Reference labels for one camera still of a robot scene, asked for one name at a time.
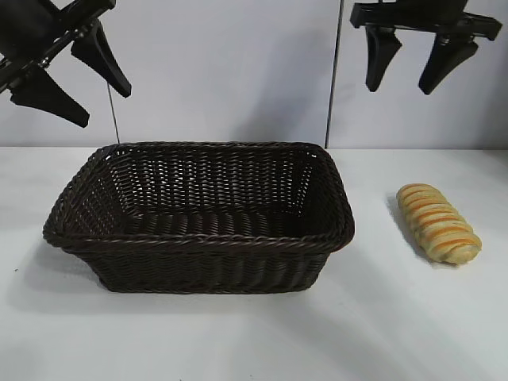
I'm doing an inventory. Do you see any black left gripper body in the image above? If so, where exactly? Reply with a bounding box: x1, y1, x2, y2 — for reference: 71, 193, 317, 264
0, 0, 117, 94

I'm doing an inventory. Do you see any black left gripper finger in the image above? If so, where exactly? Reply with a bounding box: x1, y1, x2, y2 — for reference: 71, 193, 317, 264
70, 19, 133, 98
8, 67, 90, 129

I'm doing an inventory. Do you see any dark brown woven basket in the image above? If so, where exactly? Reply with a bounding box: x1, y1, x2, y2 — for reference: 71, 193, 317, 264
42, 139, 356, 295

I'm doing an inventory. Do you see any long striped bread loaf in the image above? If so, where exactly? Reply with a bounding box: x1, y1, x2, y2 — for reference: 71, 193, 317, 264
395, 183, 483, 266

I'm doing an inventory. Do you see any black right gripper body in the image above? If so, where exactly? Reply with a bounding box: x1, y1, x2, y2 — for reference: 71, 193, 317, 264
349, 0, 503, 41

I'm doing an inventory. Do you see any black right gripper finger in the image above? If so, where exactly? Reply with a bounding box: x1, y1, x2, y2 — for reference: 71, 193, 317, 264
418, 34, 479, 96
364, 26, 402, 93

